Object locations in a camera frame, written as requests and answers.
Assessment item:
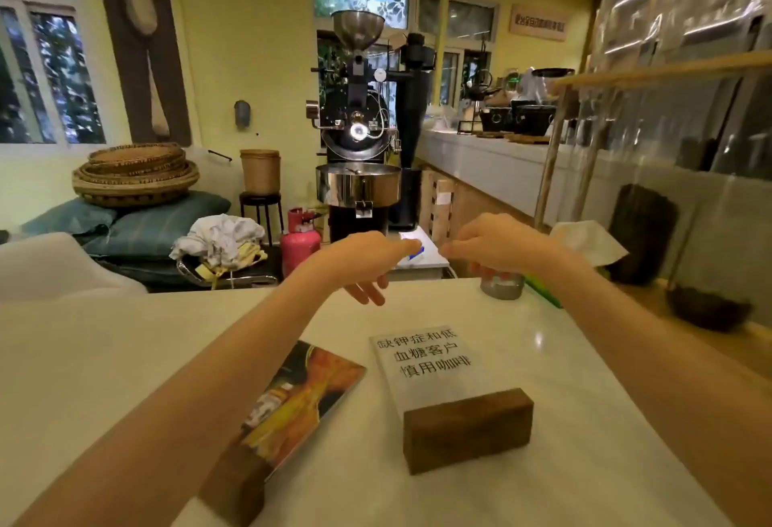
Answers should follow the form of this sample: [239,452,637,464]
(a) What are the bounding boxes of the person's right hand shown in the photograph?
[438,213,568,280]

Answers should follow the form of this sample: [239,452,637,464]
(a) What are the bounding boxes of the person's left hand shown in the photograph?
[313,230,423,308]

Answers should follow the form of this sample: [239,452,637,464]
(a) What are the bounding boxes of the white sign with wooden base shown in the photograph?
[368,325,536,476]

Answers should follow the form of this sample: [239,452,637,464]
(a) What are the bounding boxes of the colourful picture sign wooden base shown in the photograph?
[199,339,368,527]

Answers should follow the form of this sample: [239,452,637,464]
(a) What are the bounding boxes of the person's left forearm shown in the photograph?
[11,254,345,527]

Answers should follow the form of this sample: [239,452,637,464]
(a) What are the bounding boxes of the person's right forearm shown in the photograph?
[530,242,772,527]

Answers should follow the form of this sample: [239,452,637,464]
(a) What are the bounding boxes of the pink gas cylinder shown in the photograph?
[280,206,324,279]

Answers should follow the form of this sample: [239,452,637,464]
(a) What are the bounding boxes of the white low table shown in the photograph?
[385,226,454,280]

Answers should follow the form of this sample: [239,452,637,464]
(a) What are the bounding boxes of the wooden pallet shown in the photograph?
[419,169,457,247]

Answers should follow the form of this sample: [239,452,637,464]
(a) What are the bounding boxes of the green tissue pack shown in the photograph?
[524,220,630,309]

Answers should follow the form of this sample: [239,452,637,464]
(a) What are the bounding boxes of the black round stool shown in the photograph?
[239,192,285,244]

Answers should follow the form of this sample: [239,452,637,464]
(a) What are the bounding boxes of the yellow cloth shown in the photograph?
[192,242,269,291]

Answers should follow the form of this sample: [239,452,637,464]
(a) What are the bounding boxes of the black appliance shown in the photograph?
[479,99,557,137]

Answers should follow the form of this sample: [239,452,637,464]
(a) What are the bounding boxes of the dark coffee beans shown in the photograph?
[606,184,680,287]

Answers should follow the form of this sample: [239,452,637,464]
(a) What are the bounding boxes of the pile of white cloths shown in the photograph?
[169,213,267,268]

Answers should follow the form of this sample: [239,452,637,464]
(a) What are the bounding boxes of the black kettle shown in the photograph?
[464,69,502,103]

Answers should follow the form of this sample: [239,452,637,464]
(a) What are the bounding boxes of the large teal cushion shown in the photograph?
[84,190,232,261]

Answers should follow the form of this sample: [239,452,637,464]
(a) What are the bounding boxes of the wooden rack with glass tubes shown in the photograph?
[533,0,772,335]

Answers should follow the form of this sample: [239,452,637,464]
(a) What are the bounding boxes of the large woven basket tray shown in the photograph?
[71,161,201,209]

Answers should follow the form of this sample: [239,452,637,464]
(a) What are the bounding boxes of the small woven basket tray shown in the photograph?
[87,142,187,176]

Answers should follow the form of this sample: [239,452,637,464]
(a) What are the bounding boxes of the small teal cushion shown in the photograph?
[21,197,119,238]

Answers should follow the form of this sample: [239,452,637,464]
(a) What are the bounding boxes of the light grey chair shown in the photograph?
[0,233,148,304]

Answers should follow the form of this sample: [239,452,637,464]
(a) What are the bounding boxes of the large window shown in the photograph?
[0,0,107,148]

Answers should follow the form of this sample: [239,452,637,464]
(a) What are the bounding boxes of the metal ring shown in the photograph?
[479,270,526,301]

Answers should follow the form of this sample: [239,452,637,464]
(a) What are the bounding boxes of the small beige wall sign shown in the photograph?
[509,4,569,42]

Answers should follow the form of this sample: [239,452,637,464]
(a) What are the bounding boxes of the brown spoon wall art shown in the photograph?
[94,0,193,148]

